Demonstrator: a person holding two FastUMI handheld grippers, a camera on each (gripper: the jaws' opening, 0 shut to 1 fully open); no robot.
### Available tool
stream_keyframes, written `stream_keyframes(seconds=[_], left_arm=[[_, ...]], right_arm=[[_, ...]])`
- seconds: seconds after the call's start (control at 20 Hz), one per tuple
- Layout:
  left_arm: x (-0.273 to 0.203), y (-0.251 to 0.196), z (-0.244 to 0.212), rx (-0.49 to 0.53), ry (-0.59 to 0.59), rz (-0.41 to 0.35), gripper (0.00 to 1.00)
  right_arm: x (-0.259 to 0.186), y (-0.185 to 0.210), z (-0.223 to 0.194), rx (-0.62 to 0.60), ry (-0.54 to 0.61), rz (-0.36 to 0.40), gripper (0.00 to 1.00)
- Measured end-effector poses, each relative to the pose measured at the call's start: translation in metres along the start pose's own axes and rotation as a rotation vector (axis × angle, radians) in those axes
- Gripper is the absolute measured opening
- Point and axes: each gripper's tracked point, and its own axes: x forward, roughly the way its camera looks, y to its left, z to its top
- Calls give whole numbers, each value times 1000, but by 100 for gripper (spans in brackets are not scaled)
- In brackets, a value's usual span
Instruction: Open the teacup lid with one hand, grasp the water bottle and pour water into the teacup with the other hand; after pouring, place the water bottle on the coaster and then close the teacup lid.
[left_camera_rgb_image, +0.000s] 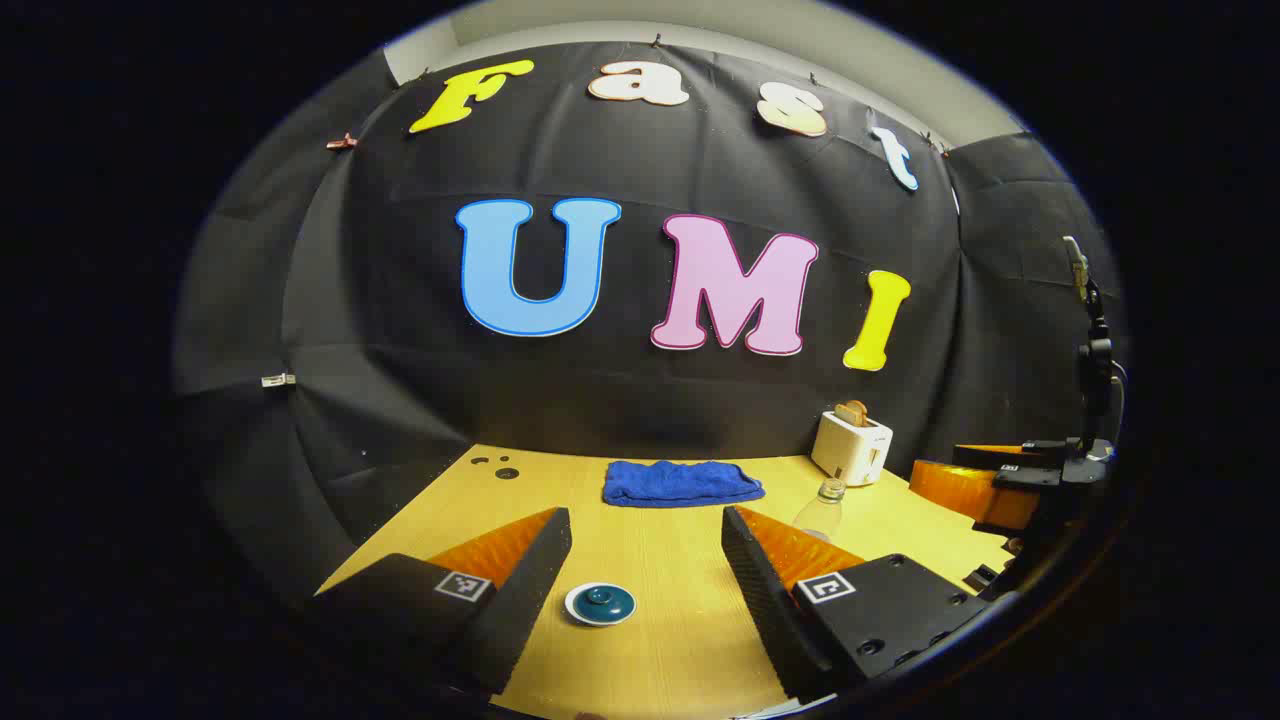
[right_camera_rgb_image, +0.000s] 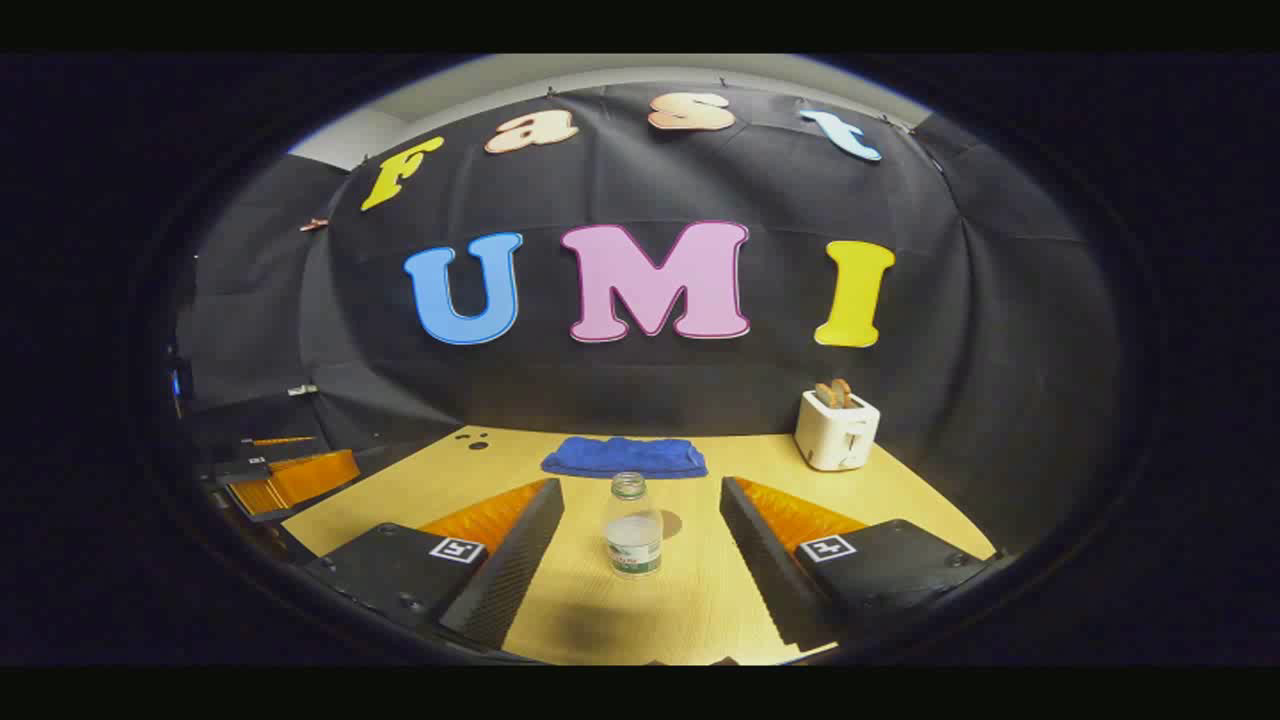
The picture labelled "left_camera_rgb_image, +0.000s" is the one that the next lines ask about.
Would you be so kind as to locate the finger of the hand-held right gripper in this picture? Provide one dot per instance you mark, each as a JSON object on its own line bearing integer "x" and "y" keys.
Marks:
{"x": 1010, "y": 455}
{"x": 970, "y": 492}

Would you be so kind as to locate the blue towel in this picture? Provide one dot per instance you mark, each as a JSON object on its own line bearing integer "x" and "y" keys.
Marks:
{"x": 680, "y": 482}

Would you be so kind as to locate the white toaster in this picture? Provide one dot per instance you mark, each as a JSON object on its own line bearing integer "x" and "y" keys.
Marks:
{"x": 850, "y": 452}

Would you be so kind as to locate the red metal clip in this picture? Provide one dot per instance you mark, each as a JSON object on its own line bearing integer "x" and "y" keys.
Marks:
{"x": 342, "y": 143}

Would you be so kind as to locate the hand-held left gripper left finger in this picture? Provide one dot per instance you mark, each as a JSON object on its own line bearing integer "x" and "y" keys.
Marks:
{"x": 535, "y": 570}

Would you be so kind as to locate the silver metal clip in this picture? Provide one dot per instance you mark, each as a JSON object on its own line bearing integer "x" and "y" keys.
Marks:
{"x": 278, "y": 380}

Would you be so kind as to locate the black backdrop cloth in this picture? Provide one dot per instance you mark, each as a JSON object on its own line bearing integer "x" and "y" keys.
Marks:
{"x": 400, "y": 380}

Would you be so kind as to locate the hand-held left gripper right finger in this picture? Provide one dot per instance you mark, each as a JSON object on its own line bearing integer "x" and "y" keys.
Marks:
{"x": 750, "y": 580}

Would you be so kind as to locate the clear plastic water bottle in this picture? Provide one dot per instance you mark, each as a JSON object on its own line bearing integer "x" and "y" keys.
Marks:
{"x": 822, "y": 512}

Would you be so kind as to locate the brown bread slice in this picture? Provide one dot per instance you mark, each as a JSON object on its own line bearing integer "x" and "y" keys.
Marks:
{"x": 852, "y": 411}

